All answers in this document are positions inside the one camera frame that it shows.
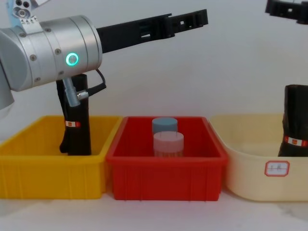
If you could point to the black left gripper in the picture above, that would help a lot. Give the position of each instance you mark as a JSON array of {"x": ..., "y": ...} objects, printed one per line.
[{"x": 120, "y": 36}]

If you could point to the cream plastic bin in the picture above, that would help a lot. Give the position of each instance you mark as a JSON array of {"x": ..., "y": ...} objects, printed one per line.
[{"x": 247, "y": 178}]

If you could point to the black wrapped roll with label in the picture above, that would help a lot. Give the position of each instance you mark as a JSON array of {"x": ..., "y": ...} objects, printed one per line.
[
  {"x": 296, "y": 115},
  {"x": 79, "y": 137}
]

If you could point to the jar with blue lid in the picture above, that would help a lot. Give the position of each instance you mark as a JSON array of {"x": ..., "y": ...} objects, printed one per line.
[{"x": 164, "y": 125}]

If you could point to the jar with pink lid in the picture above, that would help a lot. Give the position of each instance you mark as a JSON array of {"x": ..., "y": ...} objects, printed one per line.
[{"x": 168, "y": 144}]

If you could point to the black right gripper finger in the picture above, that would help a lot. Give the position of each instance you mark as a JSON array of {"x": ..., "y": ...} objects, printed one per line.
[{"x": 284, "y": 9}]

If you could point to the yellow plastic bin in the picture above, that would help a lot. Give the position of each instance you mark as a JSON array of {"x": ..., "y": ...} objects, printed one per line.
[{"x": 48, "y": 175}]

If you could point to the red plastic bin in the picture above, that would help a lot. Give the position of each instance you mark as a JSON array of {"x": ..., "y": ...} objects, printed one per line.
[{"x": 168, "y": 178}]

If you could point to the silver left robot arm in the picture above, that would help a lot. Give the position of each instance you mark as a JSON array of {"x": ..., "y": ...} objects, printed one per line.
[{"x": 45, "y": 55}]

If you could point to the white label with red border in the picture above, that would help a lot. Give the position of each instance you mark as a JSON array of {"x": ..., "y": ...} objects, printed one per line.
[{"x": 277, "y": 168}]

